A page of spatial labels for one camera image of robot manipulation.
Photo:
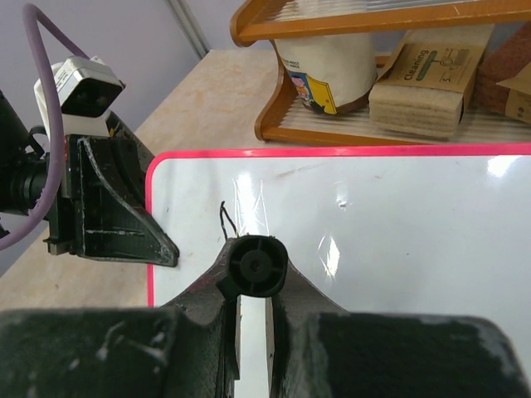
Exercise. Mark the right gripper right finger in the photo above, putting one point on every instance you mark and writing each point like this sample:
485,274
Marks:
317,348

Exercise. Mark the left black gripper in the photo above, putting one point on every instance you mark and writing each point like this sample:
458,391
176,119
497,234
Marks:
99,210

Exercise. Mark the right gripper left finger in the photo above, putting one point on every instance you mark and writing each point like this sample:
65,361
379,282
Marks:
185,348

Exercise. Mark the white marker pen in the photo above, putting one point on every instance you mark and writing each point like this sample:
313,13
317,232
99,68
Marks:
256,266

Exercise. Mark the pink framed whiteboard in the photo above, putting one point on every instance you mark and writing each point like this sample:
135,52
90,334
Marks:
402,231

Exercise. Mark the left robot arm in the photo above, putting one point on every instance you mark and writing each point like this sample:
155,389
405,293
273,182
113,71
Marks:
24,163

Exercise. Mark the wooden three tier shelf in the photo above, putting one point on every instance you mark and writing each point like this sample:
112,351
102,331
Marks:
283,119

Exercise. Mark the white paper bag left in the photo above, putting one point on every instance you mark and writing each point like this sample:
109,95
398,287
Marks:
331,74

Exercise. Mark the brown cleaning pad pack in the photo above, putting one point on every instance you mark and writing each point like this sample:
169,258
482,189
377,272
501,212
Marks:
503,80

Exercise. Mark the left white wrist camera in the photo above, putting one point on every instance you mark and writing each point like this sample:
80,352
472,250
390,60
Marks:
86,89

